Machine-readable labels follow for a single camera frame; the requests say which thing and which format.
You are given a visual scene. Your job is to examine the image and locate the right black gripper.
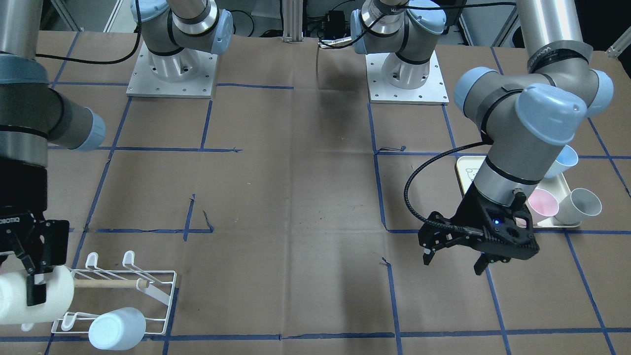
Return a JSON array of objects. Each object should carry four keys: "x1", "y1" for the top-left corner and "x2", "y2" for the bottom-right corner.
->
[{"x1": 0, "y1": 159, "x2": 70, "y2": 306}]

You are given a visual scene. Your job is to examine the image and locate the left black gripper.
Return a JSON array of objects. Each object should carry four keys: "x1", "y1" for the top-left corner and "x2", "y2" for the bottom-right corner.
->
[{"x1": 423, "y1": 184, "x2": 539, "y2": 276}]

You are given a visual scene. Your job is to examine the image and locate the white plastic cup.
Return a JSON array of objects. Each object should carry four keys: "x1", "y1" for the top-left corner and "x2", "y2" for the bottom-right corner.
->
[{"x1": 0, "y1": 266, "x2": 74, "y2": 325}]

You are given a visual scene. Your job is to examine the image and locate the light blue plastic cup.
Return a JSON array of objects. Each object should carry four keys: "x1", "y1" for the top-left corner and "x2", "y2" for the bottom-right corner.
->
[{"x1": 88, "y1": 307, "x2": 146, "y2": 351}]

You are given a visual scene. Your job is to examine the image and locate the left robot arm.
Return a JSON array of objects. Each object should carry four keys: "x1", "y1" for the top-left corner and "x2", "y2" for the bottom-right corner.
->
[{"x1": 350, "y1": 0, "x2": 613, "y2": 276}]

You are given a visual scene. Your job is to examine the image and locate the pink plastic cup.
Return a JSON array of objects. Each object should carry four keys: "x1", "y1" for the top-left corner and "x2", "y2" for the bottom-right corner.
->
[{"x1": 526, "y1": 188, "x2": 560, "y2": 224}]

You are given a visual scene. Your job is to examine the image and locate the grey plastic cup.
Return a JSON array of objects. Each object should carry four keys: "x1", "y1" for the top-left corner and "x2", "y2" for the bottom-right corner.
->
[{"x1": 555, "y1": 188, "x2": 602, "y2": 225}]

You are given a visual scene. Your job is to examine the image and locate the light blue cup far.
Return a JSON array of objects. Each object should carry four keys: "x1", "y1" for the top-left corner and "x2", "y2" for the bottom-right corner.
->
[{"x1": 544, "y1": 144, "x2": 579, "y2": 179}]

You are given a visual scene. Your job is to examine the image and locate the cream serving tray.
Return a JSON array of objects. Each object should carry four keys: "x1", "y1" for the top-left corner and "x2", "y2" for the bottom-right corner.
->
[{"x1": 455, "y1": 155, "x2": 572, "y2": 204}]

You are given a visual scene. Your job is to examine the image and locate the black power box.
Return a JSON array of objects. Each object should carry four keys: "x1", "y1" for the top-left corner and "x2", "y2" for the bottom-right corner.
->
[{"x1": 322, "y1": 10, "x2": 347, "y2": 39}]

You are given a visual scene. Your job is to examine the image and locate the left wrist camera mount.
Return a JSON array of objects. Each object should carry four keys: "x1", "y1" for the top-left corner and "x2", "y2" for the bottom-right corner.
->
[{"x1": 418, "y1": 211, "x2": 475, "y2": 256}]

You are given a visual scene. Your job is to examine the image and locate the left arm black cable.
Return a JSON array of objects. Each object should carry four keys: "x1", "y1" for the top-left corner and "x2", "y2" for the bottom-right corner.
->
[{"x1": 404, "y1": 142, "x2": 493, "y2": 232}]

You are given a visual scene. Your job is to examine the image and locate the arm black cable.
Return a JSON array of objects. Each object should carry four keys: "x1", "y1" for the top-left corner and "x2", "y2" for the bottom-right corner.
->
[
  {"x1": 35, "y1": 0, "x2": 143, "y2": 66},
  {"x1": 404, "y1": 142, "x2": 493, "y2": 232}
]

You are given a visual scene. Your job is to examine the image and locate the white wire cup rack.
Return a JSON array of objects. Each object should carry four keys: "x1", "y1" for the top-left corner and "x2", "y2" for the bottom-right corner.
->
[{"x1": 20, "y1": 250, "x2": 177, "y2": 336}]

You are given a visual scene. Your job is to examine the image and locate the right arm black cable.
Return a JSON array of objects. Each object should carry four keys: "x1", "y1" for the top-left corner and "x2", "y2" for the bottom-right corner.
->
[{"x1": 35, "y1": 0, "x2": 143, "y2": 66}]

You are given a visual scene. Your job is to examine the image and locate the aluminium frame post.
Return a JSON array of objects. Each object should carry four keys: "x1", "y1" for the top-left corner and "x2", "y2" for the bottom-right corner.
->
[{"x1": 280, "y1": 0, "x2": 306, "y2": 43}]

